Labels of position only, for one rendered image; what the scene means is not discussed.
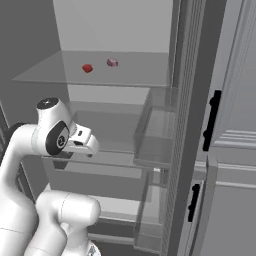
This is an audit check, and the short black cupboard handle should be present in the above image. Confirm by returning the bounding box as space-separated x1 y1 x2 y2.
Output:
187 182 201 224

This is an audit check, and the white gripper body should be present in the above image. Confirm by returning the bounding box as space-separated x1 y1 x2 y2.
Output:
67 133 100 156

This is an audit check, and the clear fridge door bin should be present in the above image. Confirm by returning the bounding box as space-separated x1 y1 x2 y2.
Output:
132 167 170 255
132 87 179 170

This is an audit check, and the grey fridge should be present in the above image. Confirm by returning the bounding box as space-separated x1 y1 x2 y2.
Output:
0 0 183 256

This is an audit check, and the grey fridge door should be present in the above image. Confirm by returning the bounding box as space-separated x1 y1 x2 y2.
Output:
160 0 232 256

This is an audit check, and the grey cupboard door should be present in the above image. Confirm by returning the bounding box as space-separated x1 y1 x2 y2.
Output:
177 155 256 256
196 0 256 165

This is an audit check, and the pink round food piece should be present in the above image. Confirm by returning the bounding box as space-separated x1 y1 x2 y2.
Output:
106 58 120 69

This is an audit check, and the red strawberry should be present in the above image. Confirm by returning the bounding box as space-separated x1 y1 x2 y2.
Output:
81 63 94 75

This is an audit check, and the glass fridge shelf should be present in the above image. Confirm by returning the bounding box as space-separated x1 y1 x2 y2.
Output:
12 49 172 89
41 100 168 170

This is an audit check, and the long black cupboard handle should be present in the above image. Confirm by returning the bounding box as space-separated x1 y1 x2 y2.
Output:
202 89 223 153

